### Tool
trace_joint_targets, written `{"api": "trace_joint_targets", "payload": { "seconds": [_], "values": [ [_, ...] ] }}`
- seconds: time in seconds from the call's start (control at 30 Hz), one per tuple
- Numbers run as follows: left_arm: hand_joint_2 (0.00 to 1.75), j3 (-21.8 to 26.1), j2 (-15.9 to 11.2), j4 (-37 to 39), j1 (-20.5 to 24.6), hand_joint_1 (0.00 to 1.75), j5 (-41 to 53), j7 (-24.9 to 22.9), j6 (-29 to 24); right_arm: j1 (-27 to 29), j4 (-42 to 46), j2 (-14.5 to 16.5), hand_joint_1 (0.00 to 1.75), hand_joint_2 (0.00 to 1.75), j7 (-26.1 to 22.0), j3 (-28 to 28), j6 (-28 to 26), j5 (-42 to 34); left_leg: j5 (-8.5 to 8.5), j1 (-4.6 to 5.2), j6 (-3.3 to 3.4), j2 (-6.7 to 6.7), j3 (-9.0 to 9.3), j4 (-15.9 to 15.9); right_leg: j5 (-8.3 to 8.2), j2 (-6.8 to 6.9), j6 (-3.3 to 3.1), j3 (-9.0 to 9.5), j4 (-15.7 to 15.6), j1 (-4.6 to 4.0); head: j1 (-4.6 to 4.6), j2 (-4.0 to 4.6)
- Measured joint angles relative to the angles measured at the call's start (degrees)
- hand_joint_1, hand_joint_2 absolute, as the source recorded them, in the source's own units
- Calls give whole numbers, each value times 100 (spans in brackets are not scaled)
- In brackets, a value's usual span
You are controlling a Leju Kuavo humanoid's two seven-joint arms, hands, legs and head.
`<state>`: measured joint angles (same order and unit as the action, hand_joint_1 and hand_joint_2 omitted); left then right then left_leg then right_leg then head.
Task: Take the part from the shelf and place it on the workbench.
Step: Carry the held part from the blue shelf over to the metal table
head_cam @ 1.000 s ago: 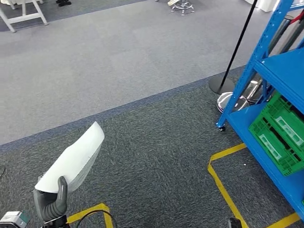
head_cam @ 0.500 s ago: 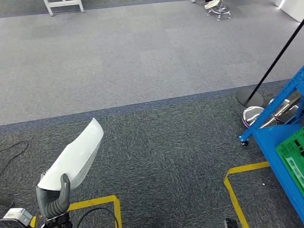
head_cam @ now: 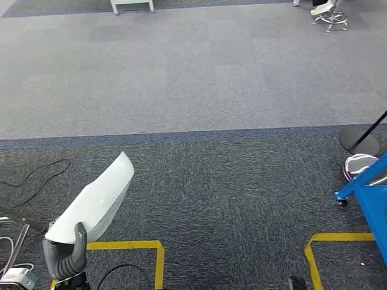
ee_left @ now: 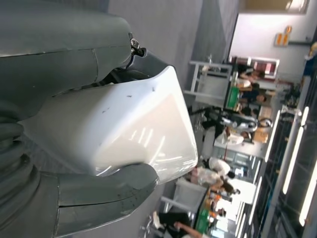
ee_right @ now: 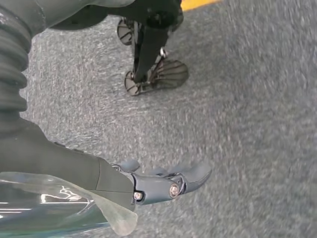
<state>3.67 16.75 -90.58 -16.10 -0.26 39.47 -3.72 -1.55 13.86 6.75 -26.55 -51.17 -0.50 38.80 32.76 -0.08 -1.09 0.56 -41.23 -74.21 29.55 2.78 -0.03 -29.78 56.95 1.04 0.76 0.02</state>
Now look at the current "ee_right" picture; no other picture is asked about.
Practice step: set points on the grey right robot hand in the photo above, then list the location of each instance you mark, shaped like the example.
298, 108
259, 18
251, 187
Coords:
74, 167

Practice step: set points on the clear plastic cover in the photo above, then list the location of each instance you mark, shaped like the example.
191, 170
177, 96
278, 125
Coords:
49, 210

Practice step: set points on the black left robot foot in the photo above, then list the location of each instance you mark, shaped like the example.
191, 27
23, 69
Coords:
124, 33

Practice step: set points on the yellow floor tape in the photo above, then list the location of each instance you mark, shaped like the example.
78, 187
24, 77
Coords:
195, 4

